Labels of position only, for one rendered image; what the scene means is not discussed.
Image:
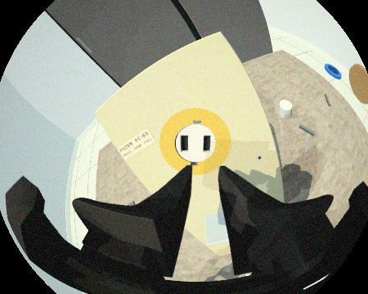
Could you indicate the white cylinder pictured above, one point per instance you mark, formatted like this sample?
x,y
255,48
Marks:
x,y
195,142

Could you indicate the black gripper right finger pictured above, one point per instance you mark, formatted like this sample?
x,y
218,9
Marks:
x,y
255,221

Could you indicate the pale grey cylinder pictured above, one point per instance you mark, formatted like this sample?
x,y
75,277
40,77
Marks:
x,y
285,109

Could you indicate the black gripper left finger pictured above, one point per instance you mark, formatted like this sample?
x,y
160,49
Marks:
x,y
157,222

